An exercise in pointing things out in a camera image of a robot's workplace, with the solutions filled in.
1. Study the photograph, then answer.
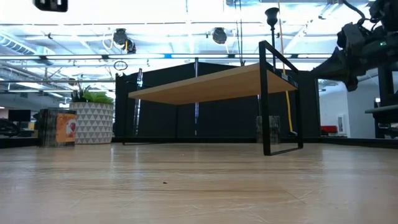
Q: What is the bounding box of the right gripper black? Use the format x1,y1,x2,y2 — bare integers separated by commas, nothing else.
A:
310,39,382,93

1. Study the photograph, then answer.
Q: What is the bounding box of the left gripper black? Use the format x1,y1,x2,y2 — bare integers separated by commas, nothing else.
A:
32,0,69,13

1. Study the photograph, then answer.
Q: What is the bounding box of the black candlestick holder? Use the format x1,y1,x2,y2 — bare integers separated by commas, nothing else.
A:
264,7,280,69

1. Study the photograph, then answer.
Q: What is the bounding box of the orange lid candle jar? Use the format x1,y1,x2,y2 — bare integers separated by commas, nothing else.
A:
37,107,78,148

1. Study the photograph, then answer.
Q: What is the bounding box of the grey side desk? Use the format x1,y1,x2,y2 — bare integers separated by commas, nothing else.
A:
364,104,398,140

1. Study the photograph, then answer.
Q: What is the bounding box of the red background seat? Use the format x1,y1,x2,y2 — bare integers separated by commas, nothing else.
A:
320,124,339,134

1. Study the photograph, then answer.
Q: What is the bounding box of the black ceiling spotlight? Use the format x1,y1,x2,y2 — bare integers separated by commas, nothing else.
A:
211,27,228,45
111,27,137,55

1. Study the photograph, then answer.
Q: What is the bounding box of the background black monitor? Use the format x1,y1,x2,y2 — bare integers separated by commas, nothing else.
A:
7,109,32,123

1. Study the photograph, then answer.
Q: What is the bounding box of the green plant in patterned pot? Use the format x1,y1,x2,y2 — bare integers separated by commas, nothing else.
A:
68,83,115,145

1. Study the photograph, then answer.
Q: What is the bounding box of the background office desk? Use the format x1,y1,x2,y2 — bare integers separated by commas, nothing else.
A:
0,118,39,139

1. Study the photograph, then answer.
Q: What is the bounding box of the silver stand pole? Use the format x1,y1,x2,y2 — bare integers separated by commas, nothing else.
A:
193,57,200,137
132,67,144,137

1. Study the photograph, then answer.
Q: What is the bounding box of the black backdrop panel on stand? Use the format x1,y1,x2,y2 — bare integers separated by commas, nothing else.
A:
114,61,322,140

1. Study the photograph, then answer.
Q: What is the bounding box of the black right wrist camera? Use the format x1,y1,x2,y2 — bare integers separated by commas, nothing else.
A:
336,22,367,51

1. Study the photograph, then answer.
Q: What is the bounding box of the white framed wall picture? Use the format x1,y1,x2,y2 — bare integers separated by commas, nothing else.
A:
337,114,346,135

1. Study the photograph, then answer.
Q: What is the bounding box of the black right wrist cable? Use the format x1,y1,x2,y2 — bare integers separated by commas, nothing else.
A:
341,0,374,27

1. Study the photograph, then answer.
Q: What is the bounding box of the yellow hanging cable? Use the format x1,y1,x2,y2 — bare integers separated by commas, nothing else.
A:
277,0,295,136

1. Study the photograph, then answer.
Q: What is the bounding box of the black hanging ring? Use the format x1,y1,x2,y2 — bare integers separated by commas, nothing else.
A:
113,60,129,72

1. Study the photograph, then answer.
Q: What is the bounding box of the black hanging cable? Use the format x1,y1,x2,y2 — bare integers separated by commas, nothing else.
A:
238,0,245,67

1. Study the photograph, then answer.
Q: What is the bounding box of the wooden shelf black metal frame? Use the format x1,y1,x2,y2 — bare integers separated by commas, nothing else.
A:
122,39,305,157

